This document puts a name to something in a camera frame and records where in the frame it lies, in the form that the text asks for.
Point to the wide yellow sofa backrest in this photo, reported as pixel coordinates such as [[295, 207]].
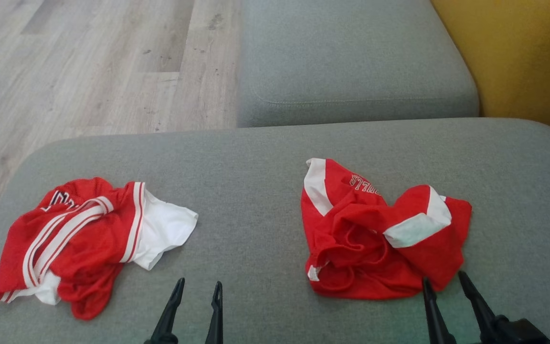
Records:
[[533, 57]]

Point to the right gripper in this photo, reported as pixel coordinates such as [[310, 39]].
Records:
[[518, 333]]

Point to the large grey sofa seat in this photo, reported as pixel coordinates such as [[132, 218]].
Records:
[[256, 191]]

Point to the grey sofa seat cushion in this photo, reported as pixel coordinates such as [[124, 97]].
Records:
[[351, 57]]

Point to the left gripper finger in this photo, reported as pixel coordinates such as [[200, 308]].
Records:
[[170, 315], [216, 315]]

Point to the red jersey white sleeves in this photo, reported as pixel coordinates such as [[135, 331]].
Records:
[[89, 239]]

